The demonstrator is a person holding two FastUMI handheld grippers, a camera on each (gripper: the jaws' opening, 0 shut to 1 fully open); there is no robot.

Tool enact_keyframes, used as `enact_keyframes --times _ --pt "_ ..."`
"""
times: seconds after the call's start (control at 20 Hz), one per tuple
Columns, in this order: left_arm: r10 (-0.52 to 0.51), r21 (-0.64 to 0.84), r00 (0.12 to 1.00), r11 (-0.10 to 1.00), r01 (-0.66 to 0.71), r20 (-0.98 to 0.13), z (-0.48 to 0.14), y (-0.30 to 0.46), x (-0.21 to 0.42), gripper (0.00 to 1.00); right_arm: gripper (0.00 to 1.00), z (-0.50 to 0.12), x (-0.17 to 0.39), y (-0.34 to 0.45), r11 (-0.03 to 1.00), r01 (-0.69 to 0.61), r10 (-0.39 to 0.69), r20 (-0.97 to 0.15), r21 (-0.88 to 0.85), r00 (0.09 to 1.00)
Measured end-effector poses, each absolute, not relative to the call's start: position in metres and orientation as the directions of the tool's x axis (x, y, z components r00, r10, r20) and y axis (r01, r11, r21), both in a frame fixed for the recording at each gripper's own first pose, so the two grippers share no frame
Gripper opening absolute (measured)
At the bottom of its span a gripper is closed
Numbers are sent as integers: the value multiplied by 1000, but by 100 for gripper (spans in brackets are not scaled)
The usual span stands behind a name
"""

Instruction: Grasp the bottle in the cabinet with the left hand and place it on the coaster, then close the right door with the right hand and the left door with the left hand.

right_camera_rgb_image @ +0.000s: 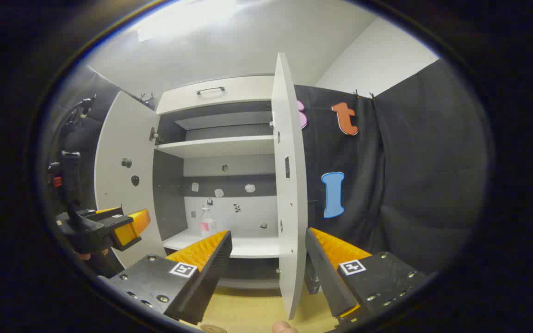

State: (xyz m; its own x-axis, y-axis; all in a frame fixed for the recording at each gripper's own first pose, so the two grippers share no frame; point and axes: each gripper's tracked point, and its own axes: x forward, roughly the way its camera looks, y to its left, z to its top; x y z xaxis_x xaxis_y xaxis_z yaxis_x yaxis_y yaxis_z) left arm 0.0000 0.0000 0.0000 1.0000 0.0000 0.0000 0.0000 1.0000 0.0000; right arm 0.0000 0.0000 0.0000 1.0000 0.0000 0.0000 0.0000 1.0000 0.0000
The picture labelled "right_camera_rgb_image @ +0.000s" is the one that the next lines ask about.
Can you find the white cabinet drawer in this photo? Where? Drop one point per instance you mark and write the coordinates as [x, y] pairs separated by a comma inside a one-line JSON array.
[[248, 90]]

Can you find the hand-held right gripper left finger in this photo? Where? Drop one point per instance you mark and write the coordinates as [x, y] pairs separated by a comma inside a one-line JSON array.
[[211, 277]]

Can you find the white cabinet door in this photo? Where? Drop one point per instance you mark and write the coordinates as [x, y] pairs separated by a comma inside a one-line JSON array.
[[118, 138], [289, 222]]

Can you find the white and grey cabinet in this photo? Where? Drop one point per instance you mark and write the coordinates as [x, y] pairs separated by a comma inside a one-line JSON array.
[[220, 147]]

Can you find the clear bottle with pink label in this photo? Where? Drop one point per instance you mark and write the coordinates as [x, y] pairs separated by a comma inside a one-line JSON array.
[[207, 226]]

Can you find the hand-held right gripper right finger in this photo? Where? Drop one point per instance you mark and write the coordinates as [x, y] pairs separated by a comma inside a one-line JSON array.
[[329, 282]]

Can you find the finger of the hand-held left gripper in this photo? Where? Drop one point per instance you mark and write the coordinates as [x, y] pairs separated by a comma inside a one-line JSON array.
[[132, 229]]

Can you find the black stand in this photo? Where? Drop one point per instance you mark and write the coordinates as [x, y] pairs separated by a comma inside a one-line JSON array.
[[70, 180]]

